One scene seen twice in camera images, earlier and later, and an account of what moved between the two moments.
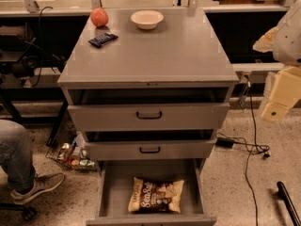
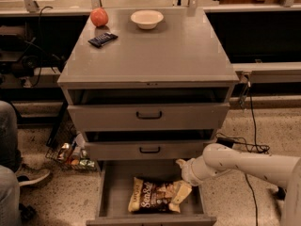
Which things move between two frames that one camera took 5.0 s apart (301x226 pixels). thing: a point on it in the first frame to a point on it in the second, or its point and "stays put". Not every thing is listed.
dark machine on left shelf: [21, 55] stays put
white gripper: [288, 42] to [189, 171]
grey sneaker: [42, 184] to [25, 174]
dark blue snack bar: [102, 40] stays put
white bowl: [147, 19] stays put
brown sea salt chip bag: [152, 197] stays put
